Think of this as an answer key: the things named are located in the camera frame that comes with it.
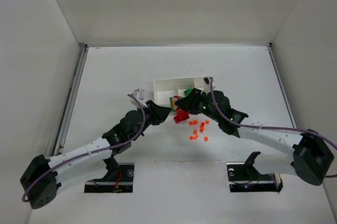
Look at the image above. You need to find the green red lego block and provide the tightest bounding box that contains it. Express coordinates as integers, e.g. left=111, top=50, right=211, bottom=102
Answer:
left=170, top=95, right=180, bottom=111

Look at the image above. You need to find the green lego brick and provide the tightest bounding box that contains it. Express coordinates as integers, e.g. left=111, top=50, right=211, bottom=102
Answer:
left=183, top=89, right=193, bottom=96

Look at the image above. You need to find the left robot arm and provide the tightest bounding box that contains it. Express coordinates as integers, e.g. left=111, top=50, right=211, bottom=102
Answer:
left=19, top=100, right=171, bottom=209

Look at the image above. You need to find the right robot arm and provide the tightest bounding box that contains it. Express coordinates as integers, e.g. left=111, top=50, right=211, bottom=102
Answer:
left=175, top=89, right=334, bottom=186

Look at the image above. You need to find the red lego brick pile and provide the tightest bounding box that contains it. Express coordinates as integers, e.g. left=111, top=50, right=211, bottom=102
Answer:
left=173, top=108, right=190, bottom=124

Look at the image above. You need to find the white three-compartment container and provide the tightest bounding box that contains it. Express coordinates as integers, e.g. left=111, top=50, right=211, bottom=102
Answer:
left=153, top=76, right=209, bottom=106

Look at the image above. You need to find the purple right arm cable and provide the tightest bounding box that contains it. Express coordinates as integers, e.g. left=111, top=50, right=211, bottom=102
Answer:
left=207, top=77, right=337, bottom=178

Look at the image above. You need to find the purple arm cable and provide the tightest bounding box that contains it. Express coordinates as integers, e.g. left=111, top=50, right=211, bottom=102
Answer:
left=21, top=93, right=147, bottom=203
left=207, top=77, right=337, bottom=178

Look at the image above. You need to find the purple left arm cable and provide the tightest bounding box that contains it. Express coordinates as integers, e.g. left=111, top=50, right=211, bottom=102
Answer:
left=21, top=93, right=147, bottom=203

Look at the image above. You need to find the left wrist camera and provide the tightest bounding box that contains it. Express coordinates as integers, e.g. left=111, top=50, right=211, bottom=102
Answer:
left=132, top=89, right=145, bottom=101

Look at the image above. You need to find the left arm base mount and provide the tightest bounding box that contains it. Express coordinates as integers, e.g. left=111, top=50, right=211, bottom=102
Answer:
left=84, top=157, right=135, bottom=193

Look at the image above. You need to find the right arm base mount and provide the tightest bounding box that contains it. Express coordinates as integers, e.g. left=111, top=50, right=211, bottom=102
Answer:
left=226, top=151, right=283, bottom=193

